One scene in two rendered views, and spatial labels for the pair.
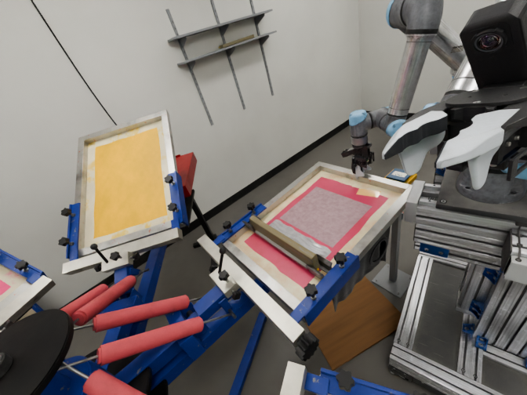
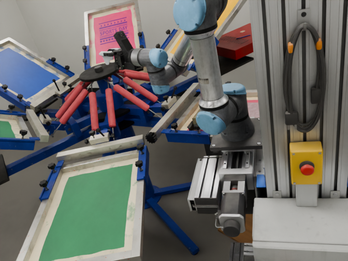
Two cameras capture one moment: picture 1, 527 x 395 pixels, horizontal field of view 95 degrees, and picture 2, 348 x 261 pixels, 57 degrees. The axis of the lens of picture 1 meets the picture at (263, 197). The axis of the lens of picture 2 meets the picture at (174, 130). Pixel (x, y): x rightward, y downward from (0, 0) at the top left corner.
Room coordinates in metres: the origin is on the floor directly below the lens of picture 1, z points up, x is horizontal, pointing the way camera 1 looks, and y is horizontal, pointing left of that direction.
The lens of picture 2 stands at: (-0.27, -1.59, 2.07)
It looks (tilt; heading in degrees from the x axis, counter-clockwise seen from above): 31 degrees down; 64
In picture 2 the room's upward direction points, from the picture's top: 15 degrees counter-clockwise
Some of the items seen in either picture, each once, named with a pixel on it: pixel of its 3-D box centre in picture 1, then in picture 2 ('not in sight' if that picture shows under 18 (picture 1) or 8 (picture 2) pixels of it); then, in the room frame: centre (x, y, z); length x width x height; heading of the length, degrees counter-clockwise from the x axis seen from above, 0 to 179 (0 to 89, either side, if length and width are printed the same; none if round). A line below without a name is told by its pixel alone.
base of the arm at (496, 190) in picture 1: (492, 173); (235, 122); (0.49, -0.64, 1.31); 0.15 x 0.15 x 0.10
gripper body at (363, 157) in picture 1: (361, 154); not in sight; (1.03, -0.53, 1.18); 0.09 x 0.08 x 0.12; 29
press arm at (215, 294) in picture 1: (216, 297); (164, 107); (0.61, 0.29, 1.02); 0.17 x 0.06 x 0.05; 119
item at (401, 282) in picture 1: (395, 236); not in sight; (1.05, -0.75, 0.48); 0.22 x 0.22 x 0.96; 29
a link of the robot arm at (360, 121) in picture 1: (358, 123); not in sight; (1.03, -0.53, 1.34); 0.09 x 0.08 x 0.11; 82
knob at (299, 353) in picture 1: (303, 342); (152, 136); (0.35, 0.02, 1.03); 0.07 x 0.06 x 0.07; 119
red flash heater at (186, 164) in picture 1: (164, 179); (243, 40); (1.79, 0.70, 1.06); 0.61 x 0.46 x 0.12; 179
